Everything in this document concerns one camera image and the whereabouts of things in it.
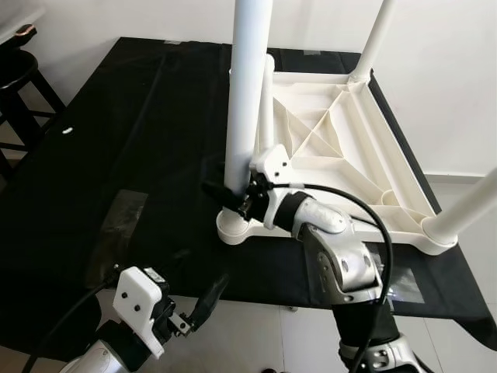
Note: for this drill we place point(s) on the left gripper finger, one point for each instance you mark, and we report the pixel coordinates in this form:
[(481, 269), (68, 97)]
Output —
[(210, 299)]

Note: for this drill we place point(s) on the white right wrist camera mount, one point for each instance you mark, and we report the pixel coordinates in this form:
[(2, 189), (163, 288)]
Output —
[(272, 163)]

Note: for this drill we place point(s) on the glossy dark tape strip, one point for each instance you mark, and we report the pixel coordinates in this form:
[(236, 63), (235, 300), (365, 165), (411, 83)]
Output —
[(124, 225)]

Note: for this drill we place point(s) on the white plastic table top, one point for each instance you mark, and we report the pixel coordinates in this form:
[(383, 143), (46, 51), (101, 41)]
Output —
[(334, 132)]

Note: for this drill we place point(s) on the black round stool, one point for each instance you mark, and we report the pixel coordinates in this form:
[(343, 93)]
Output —
[(19, 78)]

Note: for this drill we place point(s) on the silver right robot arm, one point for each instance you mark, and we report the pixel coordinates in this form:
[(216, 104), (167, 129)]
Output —
[(334, 249)]

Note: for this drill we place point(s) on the grey tape piece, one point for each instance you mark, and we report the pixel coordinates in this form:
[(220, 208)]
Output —
[(311, 53)]

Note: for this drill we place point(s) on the small white sticker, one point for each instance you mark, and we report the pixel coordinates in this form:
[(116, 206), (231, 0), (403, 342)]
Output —
[(67, 131)]

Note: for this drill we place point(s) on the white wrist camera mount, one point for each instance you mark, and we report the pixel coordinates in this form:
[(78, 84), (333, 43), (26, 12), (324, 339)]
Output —
[(272, 163), (140, 299)]

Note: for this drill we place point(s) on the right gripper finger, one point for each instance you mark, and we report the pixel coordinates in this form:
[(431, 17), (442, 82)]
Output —
[(221, 196)]

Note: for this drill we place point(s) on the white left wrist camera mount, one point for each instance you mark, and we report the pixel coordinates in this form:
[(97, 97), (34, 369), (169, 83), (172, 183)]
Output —
[(140, 299)]

